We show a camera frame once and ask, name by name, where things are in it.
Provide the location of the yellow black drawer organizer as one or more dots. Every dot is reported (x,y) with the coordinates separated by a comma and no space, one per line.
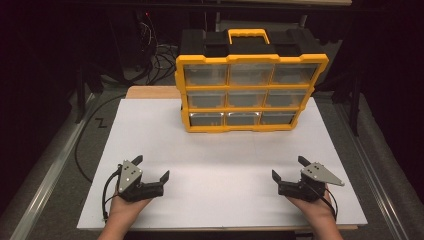
(248,50)

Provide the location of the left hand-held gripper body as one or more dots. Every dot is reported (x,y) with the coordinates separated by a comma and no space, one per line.
(128,173)

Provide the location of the white board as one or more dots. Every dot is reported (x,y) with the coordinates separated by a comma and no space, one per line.
(216,166)

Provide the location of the wooden table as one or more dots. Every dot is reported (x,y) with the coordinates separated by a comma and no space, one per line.
(150,92)

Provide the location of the set of clear plastic drawers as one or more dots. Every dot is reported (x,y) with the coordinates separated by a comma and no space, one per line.
(246,98)

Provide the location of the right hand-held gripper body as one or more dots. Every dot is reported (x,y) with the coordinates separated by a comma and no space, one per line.
(315,173)

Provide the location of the metal floor rail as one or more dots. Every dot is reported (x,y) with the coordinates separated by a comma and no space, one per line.
(373,173)
(50,173)

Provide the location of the person's left hand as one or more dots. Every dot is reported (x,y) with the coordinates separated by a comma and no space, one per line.
(125,210)

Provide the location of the person's right hand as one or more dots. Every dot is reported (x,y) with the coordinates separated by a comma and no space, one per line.
(316,211)

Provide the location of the black stand leg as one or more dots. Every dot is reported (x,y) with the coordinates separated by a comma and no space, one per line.
(80,96)
(355,106)

